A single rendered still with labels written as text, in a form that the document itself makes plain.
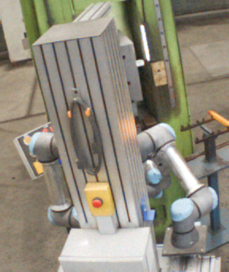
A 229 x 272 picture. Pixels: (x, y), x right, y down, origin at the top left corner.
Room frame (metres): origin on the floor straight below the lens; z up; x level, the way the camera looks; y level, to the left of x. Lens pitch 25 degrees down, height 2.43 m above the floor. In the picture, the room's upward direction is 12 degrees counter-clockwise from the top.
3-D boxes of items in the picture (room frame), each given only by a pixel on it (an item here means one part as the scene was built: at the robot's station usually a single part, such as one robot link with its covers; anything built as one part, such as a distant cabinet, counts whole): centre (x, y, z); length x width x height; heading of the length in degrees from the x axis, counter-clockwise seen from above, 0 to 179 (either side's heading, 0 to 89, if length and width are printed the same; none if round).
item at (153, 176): (2.29, -0.15, 0.97); 0.11 x 0.08 x 0.09; 6
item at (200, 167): (2.79, -0.60, 0.67); 0.40 x 0.30 x 0.02; 105
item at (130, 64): (3.10, -0.08, 1.36); 0.42 x 0.39 x 0.40; 6
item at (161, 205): (3.11, -0.09, 0.23); 0.55 x 0.37 x 0.47; 6
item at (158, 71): (3.05, -0.36, 1.27); 0.09 x 0.02 x 0.17; 96
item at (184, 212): (1.85, -0.24, 0.98); 0.13 x 0.12 x 0.14; 117
